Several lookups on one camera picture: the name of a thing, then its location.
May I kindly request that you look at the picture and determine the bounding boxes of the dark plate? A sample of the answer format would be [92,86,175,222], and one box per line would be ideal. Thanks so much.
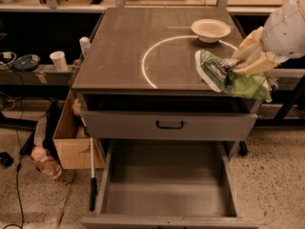
[13,54,40,72]

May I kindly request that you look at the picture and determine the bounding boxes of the black floor cable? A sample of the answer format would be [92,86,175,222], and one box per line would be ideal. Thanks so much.
[0,60,27,229]

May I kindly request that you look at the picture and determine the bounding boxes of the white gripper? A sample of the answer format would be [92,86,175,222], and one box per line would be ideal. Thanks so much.
[232,0,305,74]

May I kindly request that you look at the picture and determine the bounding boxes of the cardboard box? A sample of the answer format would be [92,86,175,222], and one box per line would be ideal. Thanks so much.
[53,90,104,170]

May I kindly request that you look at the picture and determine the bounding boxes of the black drawer handle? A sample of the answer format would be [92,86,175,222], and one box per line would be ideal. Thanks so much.
[155,120,184,130]

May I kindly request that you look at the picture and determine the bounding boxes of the green jalapeno chip bag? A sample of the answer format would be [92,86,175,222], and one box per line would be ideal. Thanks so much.
[194,50,272,102]

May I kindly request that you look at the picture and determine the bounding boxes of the grey drawer cabinet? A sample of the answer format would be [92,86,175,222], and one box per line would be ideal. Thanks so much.
[71,6,269,229]

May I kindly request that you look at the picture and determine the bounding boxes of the white plastic bottle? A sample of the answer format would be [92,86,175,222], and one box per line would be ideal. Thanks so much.
[79,37,91,57]

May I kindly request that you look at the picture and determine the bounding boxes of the open grey middle drawer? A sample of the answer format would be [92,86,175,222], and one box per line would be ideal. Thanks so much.
[82,141,258,229]

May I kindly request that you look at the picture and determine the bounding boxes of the low grey shelf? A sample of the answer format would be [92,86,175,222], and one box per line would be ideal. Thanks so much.
[0,65,74,86]

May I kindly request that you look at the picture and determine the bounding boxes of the white black-handled stick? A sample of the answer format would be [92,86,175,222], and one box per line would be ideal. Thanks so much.
[83,117,99,213]

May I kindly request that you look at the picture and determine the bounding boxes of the clear plastic bottle on floor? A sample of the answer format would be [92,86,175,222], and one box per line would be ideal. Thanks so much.
[31,146,62,179]

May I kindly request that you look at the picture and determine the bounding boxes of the white paper bowl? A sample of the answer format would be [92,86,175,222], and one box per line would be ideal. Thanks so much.
[191,19,231,43]

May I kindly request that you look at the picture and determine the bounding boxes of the grey top drawer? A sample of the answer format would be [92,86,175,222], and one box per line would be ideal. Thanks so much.
[84,111,257,141]

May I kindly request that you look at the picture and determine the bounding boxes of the white bowl on shelf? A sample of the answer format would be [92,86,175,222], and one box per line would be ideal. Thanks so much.
[0,52,16,71]

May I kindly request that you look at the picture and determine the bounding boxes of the white paper cup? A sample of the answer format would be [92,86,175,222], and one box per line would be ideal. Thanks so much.
[50,51,69,72]

